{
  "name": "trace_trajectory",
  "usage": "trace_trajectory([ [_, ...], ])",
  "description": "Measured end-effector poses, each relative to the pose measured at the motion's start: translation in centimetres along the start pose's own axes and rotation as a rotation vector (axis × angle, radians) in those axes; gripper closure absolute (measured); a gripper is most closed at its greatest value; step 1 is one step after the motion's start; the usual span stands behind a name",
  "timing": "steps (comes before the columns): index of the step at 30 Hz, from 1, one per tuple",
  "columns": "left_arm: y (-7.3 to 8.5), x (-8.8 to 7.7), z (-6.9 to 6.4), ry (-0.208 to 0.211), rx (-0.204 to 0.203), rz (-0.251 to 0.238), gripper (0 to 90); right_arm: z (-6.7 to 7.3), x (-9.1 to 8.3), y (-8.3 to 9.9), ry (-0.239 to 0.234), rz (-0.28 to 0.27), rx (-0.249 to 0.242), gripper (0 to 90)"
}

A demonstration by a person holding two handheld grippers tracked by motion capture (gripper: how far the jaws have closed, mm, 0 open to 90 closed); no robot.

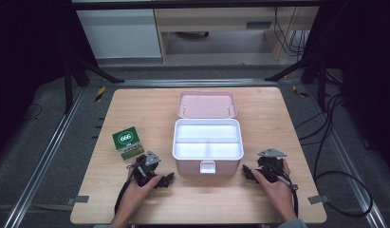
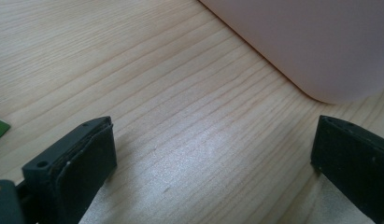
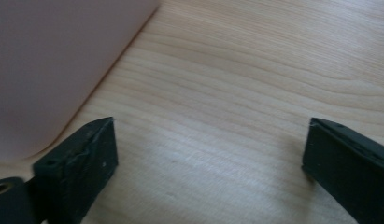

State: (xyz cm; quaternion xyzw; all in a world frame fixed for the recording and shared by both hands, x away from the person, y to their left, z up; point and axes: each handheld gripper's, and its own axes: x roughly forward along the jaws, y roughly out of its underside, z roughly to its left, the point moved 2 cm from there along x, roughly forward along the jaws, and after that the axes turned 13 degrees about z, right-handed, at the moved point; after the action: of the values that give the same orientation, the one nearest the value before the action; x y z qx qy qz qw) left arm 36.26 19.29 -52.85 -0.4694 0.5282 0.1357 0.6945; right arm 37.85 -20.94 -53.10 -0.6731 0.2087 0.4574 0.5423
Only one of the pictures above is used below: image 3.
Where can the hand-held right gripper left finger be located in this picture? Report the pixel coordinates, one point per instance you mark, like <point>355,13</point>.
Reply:
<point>77,168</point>

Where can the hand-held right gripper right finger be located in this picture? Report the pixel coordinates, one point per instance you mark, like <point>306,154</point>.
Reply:
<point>348,168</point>

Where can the pink storage box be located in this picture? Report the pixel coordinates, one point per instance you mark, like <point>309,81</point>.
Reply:
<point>49,68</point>

